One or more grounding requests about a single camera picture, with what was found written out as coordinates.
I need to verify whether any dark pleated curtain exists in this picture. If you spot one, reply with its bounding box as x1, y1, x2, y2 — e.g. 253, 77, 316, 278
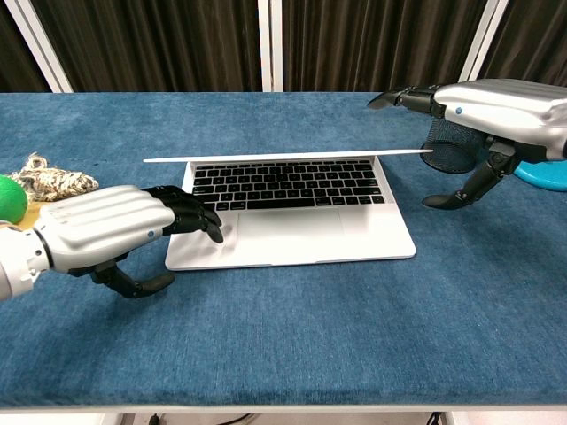
0, 0, 567, 93

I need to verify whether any beige knotted rope toy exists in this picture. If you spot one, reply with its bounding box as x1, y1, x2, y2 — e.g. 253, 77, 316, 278
8, 151, 100, 203

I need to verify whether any white frame post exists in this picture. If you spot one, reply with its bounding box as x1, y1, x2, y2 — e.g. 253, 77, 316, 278
3, 0, 74, 93
257, 0, 284, 93
460, 0, 510, 89

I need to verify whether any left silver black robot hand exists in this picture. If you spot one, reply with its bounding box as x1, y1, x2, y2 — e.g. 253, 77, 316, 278
32, 184, 225, 300

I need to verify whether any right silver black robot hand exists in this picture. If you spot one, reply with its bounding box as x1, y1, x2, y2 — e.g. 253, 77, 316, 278
367, 79, 567, 210

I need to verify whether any green ball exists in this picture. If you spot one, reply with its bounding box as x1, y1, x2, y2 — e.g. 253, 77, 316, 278
0, 174, 29, 225

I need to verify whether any white laptop black keyboard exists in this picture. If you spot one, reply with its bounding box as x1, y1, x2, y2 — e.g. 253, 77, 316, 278
143, 148, 433, 271

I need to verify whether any blue table cloth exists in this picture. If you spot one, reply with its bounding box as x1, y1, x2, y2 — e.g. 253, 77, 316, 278
0, 91, 567, 406

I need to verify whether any yellow wooden board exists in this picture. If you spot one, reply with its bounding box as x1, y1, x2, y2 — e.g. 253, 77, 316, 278
9, 199, 53, 231

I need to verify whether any black mesh pen cup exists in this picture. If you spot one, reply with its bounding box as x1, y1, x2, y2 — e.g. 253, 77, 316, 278
420, 115, 496, 174

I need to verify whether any light blue round plate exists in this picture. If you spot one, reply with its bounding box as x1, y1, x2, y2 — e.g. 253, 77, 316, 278
513, 159, 567, 193

